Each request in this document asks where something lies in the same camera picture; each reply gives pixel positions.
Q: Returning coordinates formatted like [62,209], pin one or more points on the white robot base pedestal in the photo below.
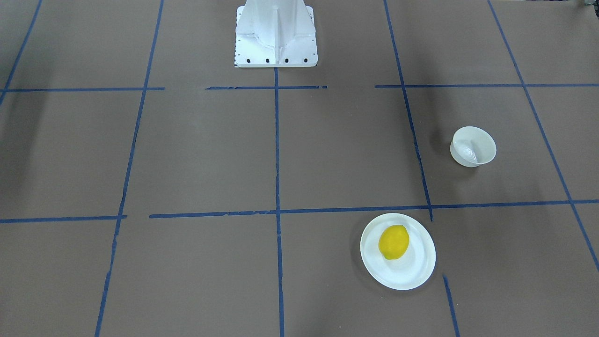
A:
[275,33]

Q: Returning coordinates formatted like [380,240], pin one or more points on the white bowl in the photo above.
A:
[472,147]

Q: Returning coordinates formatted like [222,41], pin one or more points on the white round plate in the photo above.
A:
[408,272]

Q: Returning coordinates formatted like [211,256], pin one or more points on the yellow lemon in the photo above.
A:
[393,242]

